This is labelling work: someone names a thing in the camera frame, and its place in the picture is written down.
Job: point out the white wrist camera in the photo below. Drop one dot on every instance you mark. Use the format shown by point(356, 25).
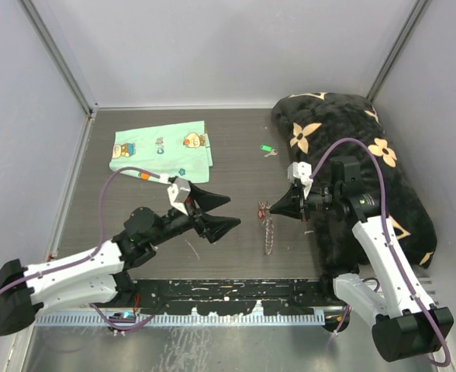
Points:
point(300, 174)
point(178, 193)

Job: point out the aluminium frame post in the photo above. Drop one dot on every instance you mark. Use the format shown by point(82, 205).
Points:
point(45, 22)
point(398, 46)

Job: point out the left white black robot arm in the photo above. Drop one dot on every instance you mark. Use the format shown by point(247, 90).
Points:
point(100, 275)

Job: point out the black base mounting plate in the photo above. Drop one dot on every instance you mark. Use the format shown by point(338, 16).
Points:
point(223, 297)

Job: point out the white slotted cable duct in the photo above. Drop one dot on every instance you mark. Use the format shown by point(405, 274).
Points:
point(257, 318)

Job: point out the left aluminium frame post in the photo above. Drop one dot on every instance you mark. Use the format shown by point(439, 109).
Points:
point(45, 22)

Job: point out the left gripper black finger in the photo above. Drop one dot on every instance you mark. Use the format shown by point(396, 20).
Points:
point(207, 200)
point(216, 227)

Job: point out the green cartoon print cloth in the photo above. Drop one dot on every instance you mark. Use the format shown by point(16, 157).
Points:
point(180, 149)

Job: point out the right aluminium frame post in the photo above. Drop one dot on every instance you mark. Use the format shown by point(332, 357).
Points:
point(398, 46)

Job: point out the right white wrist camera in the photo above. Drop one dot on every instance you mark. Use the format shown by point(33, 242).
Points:
point(300, 174)

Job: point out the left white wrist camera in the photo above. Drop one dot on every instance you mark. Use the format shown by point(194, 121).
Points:
point(178, 193)

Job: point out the small silver key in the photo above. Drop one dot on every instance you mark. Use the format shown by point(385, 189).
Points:
point(273, 152)

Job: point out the metal keyring disc with rings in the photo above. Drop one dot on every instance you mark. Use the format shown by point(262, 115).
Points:
point(268, 224)

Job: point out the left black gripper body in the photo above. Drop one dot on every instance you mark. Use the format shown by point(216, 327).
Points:
point(195, 215)

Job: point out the black floral plush pillow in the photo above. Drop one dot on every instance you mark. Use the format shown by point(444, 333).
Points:
point(312, 122)

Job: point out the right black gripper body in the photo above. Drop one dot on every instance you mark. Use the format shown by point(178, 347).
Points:
point(319, 198)

